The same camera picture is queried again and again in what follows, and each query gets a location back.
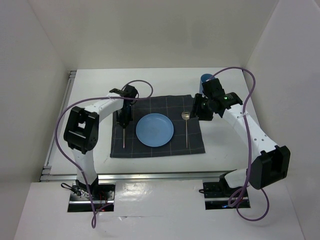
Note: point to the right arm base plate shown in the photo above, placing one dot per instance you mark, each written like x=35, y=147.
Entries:
x=216, y=195

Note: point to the blue plastic plate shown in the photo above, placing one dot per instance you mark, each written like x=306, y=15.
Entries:
x=154, y=130

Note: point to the silver metal spoon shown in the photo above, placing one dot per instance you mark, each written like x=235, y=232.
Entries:
x=186, y=116

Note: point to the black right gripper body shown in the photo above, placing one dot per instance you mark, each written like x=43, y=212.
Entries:
x=201, y=107

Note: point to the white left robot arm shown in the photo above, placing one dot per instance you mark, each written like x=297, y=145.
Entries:
x=82, y=130

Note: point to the blue plastic cup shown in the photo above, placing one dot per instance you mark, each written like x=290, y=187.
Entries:
x=203, y=79

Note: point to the silver metal fork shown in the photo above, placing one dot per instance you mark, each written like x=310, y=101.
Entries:
x=124, y=138

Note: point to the dark grey checked cloth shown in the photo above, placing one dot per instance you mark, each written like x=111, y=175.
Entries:
x=172, y=107

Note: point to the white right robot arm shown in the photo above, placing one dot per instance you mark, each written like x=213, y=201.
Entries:
x=269, y=162

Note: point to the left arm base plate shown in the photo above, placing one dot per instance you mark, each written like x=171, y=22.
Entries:
x=79, y=200

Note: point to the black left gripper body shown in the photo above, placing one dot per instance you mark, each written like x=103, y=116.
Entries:
x=123, y=116

